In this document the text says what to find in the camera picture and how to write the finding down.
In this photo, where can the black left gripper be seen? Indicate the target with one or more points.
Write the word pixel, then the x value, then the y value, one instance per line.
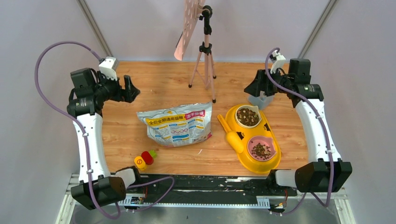
pixel 123 89

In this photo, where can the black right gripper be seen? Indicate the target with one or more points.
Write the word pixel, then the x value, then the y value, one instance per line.
pixel 260 83

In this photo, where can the pet food bag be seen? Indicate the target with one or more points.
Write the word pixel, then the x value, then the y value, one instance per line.
pixel 179 126

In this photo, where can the yellow plastic scoop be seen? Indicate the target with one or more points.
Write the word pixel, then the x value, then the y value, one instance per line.
pixel 231 136

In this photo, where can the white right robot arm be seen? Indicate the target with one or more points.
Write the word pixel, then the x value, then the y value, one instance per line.
pixel 325 171

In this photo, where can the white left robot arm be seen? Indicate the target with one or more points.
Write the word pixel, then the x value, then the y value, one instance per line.
pixel 97 186

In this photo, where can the brown pet food kibble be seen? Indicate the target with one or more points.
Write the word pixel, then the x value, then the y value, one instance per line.
pixel 259 147

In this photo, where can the cream bowl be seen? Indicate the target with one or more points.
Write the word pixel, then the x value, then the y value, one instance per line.
pixel 248 116

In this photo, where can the yellow double bowl feeder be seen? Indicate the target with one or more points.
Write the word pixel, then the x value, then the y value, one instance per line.
pixel 263 129

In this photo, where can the pink bowl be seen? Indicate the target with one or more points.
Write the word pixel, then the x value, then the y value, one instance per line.
pixel 261 148

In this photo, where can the pink tripod stand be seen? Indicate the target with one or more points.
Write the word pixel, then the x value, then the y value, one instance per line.
pixel 205 14

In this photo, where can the red yellow green toy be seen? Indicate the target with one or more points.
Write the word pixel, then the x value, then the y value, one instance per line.
pixel 145 159

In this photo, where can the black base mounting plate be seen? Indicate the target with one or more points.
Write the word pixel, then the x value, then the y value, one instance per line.
pixel 205 190

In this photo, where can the pink perforated board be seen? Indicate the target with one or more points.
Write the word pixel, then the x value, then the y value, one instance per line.
pixel 192 11

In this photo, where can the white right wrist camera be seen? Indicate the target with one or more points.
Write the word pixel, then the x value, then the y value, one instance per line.
pixel 278 60

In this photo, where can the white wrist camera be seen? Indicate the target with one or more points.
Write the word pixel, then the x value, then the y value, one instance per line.
pixel 108 67
pixel 278 60

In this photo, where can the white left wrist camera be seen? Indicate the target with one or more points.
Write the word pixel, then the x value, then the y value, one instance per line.
pixel 108 67

